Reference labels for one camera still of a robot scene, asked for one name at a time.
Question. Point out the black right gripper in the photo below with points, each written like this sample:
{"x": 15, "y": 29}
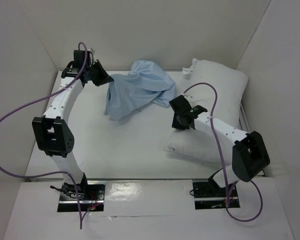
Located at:
{"x": 178, "y": 107}

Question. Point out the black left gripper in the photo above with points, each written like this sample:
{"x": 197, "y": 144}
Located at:
{"x": 102, "y": 80}

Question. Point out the light blue pillowcase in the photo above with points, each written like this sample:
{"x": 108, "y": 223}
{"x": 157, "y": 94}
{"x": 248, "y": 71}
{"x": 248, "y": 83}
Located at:
{"x": 145, "y": 83}

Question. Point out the white pillow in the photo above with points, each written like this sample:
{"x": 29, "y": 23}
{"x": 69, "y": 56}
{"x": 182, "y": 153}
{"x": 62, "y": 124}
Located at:
{"x": 217, "y": 88}

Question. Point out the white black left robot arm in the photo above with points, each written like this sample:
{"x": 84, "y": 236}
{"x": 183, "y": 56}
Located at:
{"x": 52, "y": 133}

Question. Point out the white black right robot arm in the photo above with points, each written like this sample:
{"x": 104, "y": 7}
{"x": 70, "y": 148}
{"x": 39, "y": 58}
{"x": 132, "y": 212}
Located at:
{"x": 225, "y": 136}

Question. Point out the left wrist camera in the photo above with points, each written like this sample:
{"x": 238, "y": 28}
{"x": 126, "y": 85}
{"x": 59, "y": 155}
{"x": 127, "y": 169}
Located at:
{"x": 79, "y": 57}

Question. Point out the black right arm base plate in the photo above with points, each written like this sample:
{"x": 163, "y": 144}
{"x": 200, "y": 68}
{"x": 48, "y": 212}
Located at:
{"x": 207, "y": 197}

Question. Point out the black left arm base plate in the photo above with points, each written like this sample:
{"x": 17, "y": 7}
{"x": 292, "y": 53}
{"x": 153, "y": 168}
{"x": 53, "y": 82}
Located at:
{"x": 92, "y": 199}

